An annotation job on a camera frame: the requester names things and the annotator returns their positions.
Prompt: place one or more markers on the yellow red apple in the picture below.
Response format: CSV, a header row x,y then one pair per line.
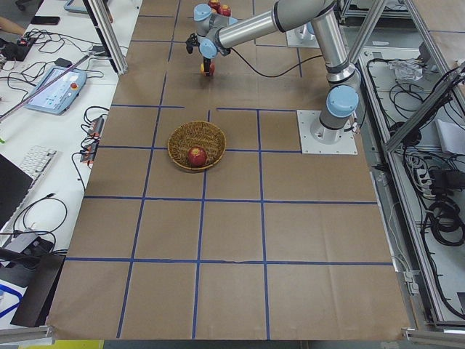
x,y
208,74

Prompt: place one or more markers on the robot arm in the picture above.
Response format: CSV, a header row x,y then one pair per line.
x,y
217,34

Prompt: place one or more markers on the red apple on plate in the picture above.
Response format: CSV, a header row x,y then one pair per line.
x,y
215,4
224,10

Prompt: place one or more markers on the woven wicker basket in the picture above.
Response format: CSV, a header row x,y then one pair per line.
x,y
196,133

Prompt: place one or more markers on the dark red apple in basket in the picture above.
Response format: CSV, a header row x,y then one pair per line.
x,y
197,157

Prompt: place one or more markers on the teach pendant tablet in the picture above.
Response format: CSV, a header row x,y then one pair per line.
x,y
58,90

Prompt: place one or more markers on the white keyboard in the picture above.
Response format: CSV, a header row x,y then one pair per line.
x,y
37,161

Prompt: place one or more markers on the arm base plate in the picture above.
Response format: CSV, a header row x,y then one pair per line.
x,y
302,37
317,140

